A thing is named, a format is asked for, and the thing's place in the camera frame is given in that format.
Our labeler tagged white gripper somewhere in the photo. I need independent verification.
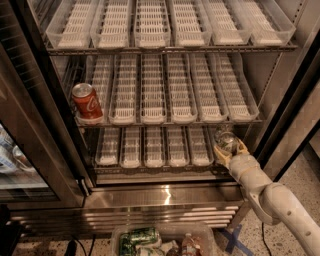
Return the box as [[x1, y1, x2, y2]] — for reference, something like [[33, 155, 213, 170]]
[[214, 139, 272, 194]]

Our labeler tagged silver green 7up can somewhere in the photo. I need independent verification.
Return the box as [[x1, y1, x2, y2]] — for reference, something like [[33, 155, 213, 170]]
[[216, 131, 237, 153]]

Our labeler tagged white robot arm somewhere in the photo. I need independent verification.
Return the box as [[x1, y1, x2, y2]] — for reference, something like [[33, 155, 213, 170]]
[[213, 138, 320, 256]]

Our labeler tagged silver can behind 7up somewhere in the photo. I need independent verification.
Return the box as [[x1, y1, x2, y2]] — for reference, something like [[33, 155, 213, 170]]
[[216, 124, 233, 132]]

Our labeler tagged bottom shelf tray six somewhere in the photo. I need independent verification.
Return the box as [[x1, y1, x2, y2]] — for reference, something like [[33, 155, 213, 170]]
[[209, 126, 219, 152]]

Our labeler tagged shelf tray six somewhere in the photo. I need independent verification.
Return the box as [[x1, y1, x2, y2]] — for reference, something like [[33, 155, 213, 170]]
[[214, 53, 259, 122], [209, 126, 219, 152], [239, 0, 296, 46]]

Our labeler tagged bottom shelf tray five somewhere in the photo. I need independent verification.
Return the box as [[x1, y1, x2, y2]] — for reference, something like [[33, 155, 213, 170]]
[[188, 127, 213, 166]]

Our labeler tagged shelf tray five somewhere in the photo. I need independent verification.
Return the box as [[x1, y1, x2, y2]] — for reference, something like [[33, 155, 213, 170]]
[[190, 53, 228, 123], [202, 0, 252, 45], [188, 127, 213, 166]]

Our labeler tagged middle shelf tray six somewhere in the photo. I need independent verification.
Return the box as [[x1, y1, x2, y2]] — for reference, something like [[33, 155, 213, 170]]
[[214, 53, 259, 122]]

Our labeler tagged middle shelf tray five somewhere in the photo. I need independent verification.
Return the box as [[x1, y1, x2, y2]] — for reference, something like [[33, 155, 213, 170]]
[[190, 53, 228, 123]]

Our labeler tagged bottom shelf tray four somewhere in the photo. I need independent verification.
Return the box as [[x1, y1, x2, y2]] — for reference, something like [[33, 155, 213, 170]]
[[167, 127, 189, 167]]

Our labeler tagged shelf tray four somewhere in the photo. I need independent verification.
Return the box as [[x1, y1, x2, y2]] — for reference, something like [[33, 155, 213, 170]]
[[168, 0, 212, 47], [166, 54, 198, 124], [167, 127, 189, 167]]

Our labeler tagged middle shelf tray four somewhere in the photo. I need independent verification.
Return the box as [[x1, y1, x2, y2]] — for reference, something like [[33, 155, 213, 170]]
[[166, 54, 198, 124]]

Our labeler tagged right fridge door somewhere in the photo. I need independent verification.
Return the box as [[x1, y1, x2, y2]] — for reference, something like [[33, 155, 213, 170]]
[[242, 0, 320, 181]]

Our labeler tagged bottom shelf tray three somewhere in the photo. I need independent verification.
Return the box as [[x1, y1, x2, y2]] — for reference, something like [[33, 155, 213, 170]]
[[145, 127, 165, 168]]

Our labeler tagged shelf tray three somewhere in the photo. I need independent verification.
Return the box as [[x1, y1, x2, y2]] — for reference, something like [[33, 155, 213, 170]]
[[140, 54, 167, 124], [134, 0, 171, 48], [145, 127, 165, 168]]

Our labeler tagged middle shelf tray three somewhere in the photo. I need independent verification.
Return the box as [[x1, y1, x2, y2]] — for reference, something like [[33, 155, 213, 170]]
[[140, 54, 167, 124]]

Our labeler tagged bottom shelf tray two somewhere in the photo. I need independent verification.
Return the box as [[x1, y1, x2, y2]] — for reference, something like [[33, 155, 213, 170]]
[[120, 127, 140, 168]]

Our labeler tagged shelf tray two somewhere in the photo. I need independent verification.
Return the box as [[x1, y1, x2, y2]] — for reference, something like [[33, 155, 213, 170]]
[[90, 0, 132, 49], [109, 55, 137, 125], [120, 127, 140, 168]]

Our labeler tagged bottom shelf tray one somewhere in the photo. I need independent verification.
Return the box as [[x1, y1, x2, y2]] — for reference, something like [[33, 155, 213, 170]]
[[95, 127, 120, 166]]

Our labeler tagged shelf tray one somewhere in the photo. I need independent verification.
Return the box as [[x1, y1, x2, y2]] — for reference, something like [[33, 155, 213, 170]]
[[76, 55, 114, 125], [95, 127, 120, 166], [46, 0, 99, 49]]

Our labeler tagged top shelf tray five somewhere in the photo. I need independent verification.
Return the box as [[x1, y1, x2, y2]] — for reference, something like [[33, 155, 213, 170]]
[[202, 0, 252, 45]]

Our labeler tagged top shelf tray six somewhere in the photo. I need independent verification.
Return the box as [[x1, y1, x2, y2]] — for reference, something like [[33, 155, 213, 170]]
[[239, 0, 296, 46]]

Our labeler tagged top shelf tray four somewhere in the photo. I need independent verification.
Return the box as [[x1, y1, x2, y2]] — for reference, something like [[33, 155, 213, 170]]
[[168, 0, 212, 47]]

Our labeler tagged middle shelf tray two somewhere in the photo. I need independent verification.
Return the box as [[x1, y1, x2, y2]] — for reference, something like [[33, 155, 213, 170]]
[[109, 55, 137, 125]]

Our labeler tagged green can in bin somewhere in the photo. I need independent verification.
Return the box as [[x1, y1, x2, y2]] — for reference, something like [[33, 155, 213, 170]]
[[118, 227, 160, 256]]

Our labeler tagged top shelf tray three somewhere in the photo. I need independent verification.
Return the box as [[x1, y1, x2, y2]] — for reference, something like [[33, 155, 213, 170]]
[[134, 0, 171, 48]]

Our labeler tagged red coca-cola can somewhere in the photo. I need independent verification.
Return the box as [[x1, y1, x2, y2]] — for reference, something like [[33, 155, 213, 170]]
[[72, 83, 103, 119]]

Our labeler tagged middle shelf tray one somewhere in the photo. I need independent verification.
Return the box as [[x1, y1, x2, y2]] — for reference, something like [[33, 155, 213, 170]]
[[76, 55, 114, 125]]

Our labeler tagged top shelf tray two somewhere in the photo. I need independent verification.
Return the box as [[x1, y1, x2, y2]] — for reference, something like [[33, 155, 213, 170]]
[[90, 0, 132, 49]]

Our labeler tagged left glass fridge door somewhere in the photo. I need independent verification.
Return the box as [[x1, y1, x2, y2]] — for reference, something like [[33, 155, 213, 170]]
[[0, 0, 88, 211]]

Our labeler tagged top shelf tray one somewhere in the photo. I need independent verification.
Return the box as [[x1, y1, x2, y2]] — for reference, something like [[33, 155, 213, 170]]
[[46, 0, 99, 49]]

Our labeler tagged red bottle in bin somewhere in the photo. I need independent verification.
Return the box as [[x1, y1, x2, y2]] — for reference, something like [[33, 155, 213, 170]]
[[182, 233, 201, 256]]

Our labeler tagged clear plastic bin on floor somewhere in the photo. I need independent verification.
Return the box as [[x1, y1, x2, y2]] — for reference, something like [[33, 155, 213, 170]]
[[111, 222, 216, 256]]

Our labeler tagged black cable on floor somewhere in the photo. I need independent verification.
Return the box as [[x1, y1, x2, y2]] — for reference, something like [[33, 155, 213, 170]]
[[260, 222, 273, 256]]

